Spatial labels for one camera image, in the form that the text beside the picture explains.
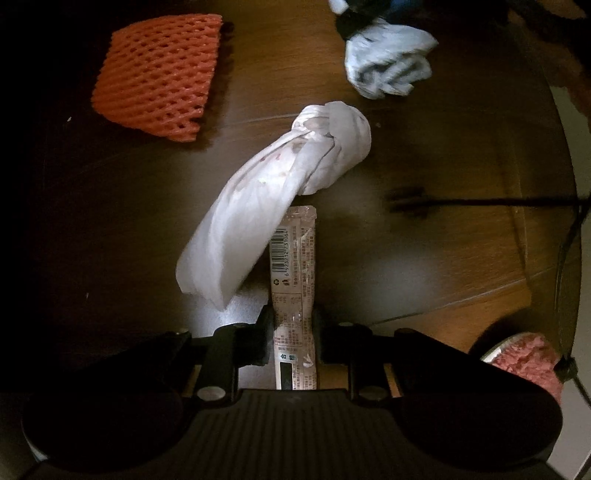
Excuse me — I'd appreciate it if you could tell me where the orange foam fruit net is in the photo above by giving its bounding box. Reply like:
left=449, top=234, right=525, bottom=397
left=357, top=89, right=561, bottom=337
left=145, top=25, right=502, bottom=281
left=90, top=13, right=223, bottom=144

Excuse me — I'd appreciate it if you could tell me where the clear stick wrapper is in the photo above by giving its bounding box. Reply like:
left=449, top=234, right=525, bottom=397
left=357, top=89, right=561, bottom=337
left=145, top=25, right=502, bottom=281
left=269, top=206, right=319, bottom=392

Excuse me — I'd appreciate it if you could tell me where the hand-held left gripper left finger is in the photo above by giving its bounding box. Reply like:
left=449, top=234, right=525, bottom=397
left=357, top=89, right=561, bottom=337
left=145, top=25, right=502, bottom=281
left=157, top=305, right=275, bottom=403

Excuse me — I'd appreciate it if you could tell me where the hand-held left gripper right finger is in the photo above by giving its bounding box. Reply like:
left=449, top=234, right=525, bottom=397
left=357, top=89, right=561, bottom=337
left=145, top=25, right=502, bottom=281
left=311, top=307, right=445, bottom=401

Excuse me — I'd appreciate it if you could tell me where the white knotted plastic bag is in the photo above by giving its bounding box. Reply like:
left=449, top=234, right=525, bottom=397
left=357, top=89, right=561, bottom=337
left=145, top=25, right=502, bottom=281
left=175, top=100, right=372, bottom=311

